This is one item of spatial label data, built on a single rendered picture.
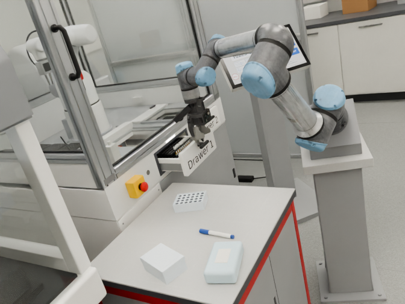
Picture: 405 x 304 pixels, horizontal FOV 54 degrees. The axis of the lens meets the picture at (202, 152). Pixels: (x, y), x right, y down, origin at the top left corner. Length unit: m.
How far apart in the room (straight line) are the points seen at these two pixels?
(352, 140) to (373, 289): 0.80
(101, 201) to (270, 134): 1.39
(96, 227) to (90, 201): 0.13
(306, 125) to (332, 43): 3.04
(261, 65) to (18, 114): 0.68
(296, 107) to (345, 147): 0.44
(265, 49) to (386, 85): 3.33
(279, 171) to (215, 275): 1.66
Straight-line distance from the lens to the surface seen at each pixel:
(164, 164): 1.77
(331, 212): 1.90
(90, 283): 1.20
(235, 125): 3.64
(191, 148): 1.74
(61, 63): 1.44
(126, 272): 1.38
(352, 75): 4.52
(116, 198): 1.59
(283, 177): 2.79
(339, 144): 1.76
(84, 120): 1.47
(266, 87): 1.23
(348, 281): 2.15
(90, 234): 1.78
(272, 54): 1.25
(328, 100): 1.58
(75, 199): 1.70
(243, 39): 1.43
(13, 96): 1.00
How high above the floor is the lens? 1.55
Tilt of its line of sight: 22 degrees down
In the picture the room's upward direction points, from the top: 14 degrees counter-clockwise
